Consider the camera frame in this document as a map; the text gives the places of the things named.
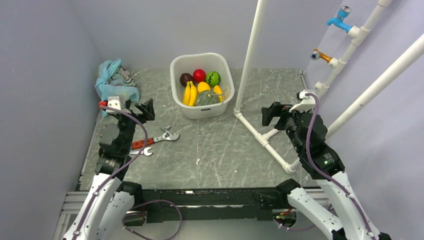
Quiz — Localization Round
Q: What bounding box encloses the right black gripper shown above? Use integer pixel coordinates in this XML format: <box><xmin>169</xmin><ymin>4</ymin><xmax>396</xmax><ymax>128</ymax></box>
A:
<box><xmin>261</xmin><ymin>100</ymin><xmax>310</xmax><ymax>153</ymax></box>

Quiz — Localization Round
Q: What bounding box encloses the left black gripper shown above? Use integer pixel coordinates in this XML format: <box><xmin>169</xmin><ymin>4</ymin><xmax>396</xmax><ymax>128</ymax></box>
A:
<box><xmin>115</xmin><ymin>98</ymin><xmax>155</xmax><ymax>153</ymax></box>

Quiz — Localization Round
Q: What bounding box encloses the light blue plastic bag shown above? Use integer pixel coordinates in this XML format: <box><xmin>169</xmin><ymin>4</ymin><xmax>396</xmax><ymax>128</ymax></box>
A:
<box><xmin>94</xmin><ymin>58</ymin><xmax>140</xmax><ymax>102</ymax></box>

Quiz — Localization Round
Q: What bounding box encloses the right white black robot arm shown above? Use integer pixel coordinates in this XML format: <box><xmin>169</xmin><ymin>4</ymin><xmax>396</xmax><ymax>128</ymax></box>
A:
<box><xmin>261</xmin><ymin>102</ymin><xmax>391</xmax><ymax>240</ymax></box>

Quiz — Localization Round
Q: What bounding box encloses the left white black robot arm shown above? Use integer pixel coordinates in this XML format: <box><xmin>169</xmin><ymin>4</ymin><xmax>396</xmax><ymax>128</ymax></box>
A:
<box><xmin>63</xmin><ymin>97</ymin><xmax>156</xmax><ymax>240</ymax></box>

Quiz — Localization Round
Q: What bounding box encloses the yellow fake banana bunch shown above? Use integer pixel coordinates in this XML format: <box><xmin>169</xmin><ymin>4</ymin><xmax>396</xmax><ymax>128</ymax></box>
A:
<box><xmin>182</xmin><ymin>81</ymin><xmax>198</xmax><ymax>107</ymax></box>

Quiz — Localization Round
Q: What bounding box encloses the dark brown fake fruit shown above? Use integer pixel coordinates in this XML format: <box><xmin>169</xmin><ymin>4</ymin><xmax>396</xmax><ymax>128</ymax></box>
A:
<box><xmin>179</xmin><ymin>72</ymin><xmax>194</xmax><ymax>87</ymax></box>

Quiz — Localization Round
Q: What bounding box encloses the grey green fake melon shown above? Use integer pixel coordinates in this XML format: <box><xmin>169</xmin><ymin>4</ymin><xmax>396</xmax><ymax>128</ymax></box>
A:
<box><xmin>195</xmin><ymin>90</ymin><xmax>221</xmax><ymax>106</ymax></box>

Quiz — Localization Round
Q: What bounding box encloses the orange yellow fake mango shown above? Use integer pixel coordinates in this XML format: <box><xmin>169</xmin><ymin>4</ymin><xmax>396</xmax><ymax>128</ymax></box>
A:
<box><xmin>197</xmin><ymin>81</ymin><xmax>211</xmax><ymax>93</ymax></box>

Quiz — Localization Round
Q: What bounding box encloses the red fake apple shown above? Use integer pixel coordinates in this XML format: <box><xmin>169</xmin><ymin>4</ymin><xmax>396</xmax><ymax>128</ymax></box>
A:
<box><xmin>192</xmin><ymin>69</ymin><xmax>207</xmax><ymax>83</ymax></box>

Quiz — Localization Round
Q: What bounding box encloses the small yellow fake fruit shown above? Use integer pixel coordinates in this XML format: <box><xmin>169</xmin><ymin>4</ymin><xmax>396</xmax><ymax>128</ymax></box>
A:
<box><xmin>213</xmin><ymin>85</ymin><xmax>225</xmax><ymax>103</ymax></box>

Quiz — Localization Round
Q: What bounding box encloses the green fake watermelon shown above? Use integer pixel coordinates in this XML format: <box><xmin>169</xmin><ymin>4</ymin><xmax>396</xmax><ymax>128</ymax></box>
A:
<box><xmin>205</xmin><ymin>71</ymin><xmax>221</xmax><ymax>87</ymax></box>

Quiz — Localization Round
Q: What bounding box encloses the silver open end spanner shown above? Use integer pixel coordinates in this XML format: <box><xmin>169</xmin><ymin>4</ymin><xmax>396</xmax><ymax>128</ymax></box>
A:
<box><xmin>129</xmin><ymin>147</ymin><xmax>153</xmax><ymax>157</ymax></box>

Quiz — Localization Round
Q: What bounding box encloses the white plastic basket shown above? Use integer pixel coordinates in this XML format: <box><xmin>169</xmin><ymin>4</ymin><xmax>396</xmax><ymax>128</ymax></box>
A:
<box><xmin>170</xmin><ymin>52</ymin><xmax>235</xmax><ymax>119</ymax></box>

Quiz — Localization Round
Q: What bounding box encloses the orange brass tap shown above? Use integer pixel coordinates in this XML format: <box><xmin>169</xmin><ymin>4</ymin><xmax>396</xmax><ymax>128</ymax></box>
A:
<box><xmin>310</xmin><ymin>48</ymin><xmax>333</xmax><ymax>64</ymax></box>

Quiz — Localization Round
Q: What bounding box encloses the blue plastic tap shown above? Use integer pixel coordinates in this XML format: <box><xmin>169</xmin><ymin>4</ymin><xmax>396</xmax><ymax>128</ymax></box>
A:
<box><xmin>326</xmin><ymin>6</ymin><xmax>352</xmax><ymax>33</ymax></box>

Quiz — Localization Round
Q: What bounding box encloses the diagonal white pipe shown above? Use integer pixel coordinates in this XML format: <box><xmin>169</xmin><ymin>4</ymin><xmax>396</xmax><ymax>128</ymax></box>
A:
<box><xmin>326</xmin><ymin>35</ymin><xmax>424</xmax><ymax>138</ymax></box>

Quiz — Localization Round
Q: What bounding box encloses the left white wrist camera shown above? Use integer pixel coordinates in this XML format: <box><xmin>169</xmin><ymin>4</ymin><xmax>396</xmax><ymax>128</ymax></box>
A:
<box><xmin>98</xmin><ymin>95</ymin><xmax>130</xmax><ymax>114</ymax></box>

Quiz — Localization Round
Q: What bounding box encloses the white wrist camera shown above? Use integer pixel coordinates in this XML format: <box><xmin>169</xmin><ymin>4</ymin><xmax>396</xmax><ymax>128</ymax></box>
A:
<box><xmin>289</xmin><ymin>89</ymin><xmax>317</xmax><ymax>112</ymax></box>
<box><xmin>98</xmin><ymin>95</ymin><xmax>130</xmax><ymax>114</ymax></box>

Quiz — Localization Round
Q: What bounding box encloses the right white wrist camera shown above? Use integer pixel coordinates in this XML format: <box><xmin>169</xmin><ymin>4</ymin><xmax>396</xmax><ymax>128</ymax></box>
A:
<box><xmin>289</xmin><ymin>89</ymin><xmax>317</xmax><ymax>112</ymax></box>

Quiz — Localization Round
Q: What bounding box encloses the red handled adjustable wrench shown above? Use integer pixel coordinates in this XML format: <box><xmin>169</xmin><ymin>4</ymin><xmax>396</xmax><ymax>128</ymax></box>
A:
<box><xmin>131</xmin><ymin>125</ymin><xmax>180</xmax><ymax>150</ymax></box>

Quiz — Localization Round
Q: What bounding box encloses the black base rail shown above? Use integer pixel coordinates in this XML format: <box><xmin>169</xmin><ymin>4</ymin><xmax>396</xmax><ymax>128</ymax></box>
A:
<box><xmin>122</xmin><ymin>183</ymin><xmax>298</xmax><ymax>227</ymax></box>

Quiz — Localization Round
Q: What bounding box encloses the white pvc pipe frame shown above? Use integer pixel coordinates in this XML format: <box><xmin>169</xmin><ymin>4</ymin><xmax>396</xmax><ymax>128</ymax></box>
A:
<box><xmin>232</xmin><ymin>0</ymin><xmax>393</xmax><ymax>175</ymax></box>

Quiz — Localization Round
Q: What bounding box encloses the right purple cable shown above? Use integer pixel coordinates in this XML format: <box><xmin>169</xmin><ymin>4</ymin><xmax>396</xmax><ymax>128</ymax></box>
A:
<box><xmin>273</xmin><ymin>93</ymin><xmax>379</xmax><ymax>240</ymax></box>

